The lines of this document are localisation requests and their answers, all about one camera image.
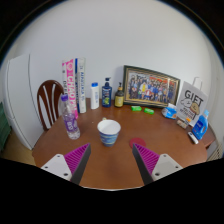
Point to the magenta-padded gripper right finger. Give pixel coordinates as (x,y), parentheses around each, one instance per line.
(146,158)

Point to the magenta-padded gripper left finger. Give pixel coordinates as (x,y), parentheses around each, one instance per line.
(76,158)

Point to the clear purple-capped water bottle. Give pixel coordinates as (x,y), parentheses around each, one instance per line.
(70,121)

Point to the white and blue paper cup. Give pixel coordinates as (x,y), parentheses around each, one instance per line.
(109,136)

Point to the small green packet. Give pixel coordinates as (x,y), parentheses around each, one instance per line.
(149,111)
(136,108)

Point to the small snack box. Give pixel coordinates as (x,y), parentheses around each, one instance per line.
(182,123)

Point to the white remote control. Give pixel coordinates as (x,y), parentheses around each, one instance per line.
(193,138)

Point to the blue tissue pack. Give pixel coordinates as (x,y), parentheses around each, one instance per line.
(169,112)

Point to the blue detergent bottle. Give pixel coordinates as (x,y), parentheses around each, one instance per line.
(200,127)

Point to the white bottle with blue cap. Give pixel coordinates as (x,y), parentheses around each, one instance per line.
(95,98)

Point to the brown wooden chair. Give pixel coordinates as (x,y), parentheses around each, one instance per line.
(50,100)

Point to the amber pump bottle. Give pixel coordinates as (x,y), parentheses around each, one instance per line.
(119,99)

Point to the dark blue pump bottle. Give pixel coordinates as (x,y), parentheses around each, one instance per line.
(106,96)

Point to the white radiator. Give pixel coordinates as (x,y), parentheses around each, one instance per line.
(216,151)

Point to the framed group photo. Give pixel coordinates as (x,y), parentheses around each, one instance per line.
(150,87)

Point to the white paper gift bag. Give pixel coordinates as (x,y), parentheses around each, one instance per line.
(192,103)

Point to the green and white tube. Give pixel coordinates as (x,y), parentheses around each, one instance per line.
(81,86)

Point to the pink and white tube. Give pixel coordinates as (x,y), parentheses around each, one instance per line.
(70,83)

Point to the white cabinet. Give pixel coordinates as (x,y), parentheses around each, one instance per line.
(20,100)

